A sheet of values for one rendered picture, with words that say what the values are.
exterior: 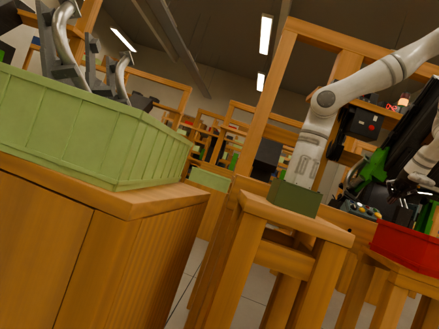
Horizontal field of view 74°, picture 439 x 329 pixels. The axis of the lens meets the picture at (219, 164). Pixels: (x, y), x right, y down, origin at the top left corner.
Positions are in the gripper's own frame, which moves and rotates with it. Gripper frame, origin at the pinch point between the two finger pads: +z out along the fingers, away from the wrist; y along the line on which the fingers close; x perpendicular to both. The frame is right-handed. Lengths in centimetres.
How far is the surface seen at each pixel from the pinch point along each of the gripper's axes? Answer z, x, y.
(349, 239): -6.7, 39.6, 27.8
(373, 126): -3, -67, -6
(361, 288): 25.7, 26.1, 3.2
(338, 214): 12.2, 4.7, 16.6
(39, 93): -28, 54, 107
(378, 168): 3.8, -30.9, -4.7
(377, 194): 21.6, -37.3, -16.6
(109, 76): -15, 9, 116
